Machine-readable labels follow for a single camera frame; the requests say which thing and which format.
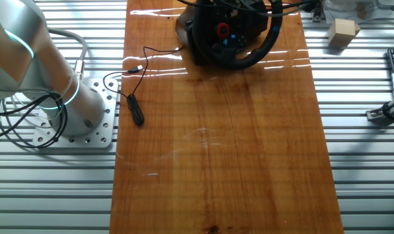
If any black racing steering wheel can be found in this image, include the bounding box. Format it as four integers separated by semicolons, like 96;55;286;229
192;0;284;71

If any black wheel base housing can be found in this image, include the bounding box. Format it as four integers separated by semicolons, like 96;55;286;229
175;0;269;66

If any long wooden board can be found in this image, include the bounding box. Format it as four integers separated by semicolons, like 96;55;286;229
109;0;345;234

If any silver robot mounting plate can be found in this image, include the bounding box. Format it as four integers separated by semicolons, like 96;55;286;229
33;77;120;150

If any wooden cube block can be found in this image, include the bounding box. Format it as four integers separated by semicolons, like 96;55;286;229
328;18;361;48

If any white crumpled cloth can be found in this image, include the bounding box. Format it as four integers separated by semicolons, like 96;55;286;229
320;0;394;25

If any thin black USB cable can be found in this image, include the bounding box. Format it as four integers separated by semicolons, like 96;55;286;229
102;45;185;127

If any black cable bundle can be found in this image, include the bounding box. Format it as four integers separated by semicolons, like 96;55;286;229
0;92;69;150

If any thick grey robot cable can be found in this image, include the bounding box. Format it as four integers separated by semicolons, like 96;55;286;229
47;27;88;81

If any small silver camera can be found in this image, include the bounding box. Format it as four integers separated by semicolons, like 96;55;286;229
380;99;394;124

